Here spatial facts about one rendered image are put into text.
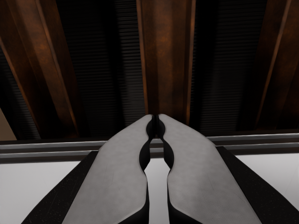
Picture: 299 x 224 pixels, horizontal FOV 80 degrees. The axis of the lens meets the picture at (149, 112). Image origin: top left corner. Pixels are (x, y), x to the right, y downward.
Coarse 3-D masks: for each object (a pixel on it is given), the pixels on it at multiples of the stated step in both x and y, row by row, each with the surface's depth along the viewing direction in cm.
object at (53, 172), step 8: (80, 160) 22; (40, 168) 23; (48, 168) 23; (56, 168) 23; (64, 168) 23; (72, 168) 23; (48, 176) 23; (56, 176) 23; (64, 176) 23; (48, 184) 24; (56, 184) 24
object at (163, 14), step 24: (144, 0) 28; (168, 0) 28; (192, 0) 24; (144, 24) 29; (168, 24) 29; (192, 24) 25; (144, 48) 28; (168, 48) 31; (192, 48) 27; (144, 72) 29; (168, 72) 33; (144, 96) 31; (168, 96) 35
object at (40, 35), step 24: (0, 0) 27; (24, 0) 28; (48, 0) 26; (0, 24) 27; (24, 24) 30; (48, 24) 26; (24, 48) 31; (48, 48) 31; (24, 72) 31; (48, 72) 33; (72, 72) 33; (24, 96) 31; (48, 96) 36; (72, 96) 32; (48, 120) 37; (72, 120) 38
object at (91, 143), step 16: (0, 144) 24; (16, 144) 23; (32, 144) 23; (48, 144) 23; (64, 144) 23; (80, 144) 23; (96, 144) 23; (160, 144) 23; (224, 144) 22; (240, 144) 22; (256, 144) 22; (272, 144) 22; (288, 144) 22; (0, 160) 23; (16, 160) 23; (32, 160) 23; (48, 160) 22; (64, 160) 22
